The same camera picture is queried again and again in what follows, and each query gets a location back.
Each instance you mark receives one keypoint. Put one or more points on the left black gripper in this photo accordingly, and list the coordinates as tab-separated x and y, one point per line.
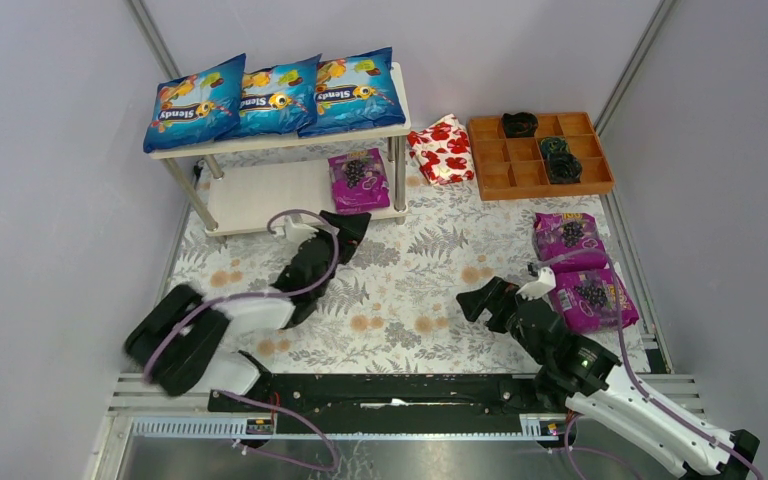
326	234

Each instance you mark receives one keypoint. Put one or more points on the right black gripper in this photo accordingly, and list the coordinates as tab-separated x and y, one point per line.
499	304

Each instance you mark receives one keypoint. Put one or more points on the purple grape candy bag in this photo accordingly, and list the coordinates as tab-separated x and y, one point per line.
558	234
359	182
587	301

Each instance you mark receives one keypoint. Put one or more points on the blue Slendy candy bag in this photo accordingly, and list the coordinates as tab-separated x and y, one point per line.
277	100
197	108

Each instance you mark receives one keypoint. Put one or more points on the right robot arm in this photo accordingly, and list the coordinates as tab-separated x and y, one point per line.
580	374

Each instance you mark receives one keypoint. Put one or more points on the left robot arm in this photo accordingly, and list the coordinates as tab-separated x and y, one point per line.
178	343

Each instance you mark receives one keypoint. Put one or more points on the white two-tier shelf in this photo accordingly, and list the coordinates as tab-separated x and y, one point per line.
242	199

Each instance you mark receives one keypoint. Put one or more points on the blue candy bag on shelf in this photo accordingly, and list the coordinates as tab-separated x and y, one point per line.
355	93

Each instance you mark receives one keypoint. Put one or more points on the floral table mat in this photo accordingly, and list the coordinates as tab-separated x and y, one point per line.
392	308

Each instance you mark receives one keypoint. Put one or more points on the red floral white pouch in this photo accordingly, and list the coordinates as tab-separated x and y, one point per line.
443	152

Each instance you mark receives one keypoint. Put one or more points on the wooden compartment tray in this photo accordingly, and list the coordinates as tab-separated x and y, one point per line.
510	168

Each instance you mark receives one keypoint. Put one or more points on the black coiled item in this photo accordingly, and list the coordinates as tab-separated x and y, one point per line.
563	168
519	125

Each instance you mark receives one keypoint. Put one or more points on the dark green coiled item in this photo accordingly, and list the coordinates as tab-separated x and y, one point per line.
553	145

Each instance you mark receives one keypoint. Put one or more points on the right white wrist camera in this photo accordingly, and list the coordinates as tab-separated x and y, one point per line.
543	281

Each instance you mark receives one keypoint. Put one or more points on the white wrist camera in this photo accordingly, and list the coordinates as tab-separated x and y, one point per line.
295	232
543	281

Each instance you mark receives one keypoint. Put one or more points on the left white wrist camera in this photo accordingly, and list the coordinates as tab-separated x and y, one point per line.
295	232

